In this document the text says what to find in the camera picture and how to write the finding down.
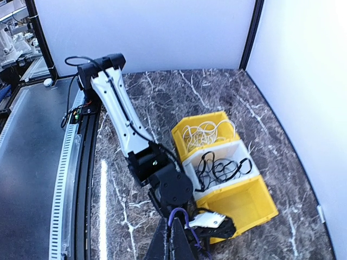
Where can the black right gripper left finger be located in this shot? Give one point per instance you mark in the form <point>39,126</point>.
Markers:
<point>159,246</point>

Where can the white tape on wall edge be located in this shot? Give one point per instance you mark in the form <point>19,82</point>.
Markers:
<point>321,214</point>

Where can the yellow plastic bin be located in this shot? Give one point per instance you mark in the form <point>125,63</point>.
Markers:
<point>247,203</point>
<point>198,132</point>

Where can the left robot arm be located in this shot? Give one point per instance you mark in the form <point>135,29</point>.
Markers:
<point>149,162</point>

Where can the white plastic bin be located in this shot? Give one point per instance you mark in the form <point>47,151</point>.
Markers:
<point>216,167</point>

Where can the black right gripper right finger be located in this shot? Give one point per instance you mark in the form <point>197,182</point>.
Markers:
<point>179,248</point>

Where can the left yellow plastic bin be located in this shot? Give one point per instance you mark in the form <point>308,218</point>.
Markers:
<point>198,132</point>

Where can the left black frame post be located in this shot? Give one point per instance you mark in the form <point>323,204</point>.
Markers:
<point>253,27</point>

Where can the right yellow plastic bin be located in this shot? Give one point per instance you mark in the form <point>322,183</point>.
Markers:
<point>247,203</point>

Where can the black front rail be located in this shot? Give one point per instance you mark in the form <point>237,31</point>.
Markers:
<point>81,217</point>

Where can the white slotted cable duct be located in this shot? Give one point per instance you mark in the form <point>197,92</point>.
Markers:
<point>38,160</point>

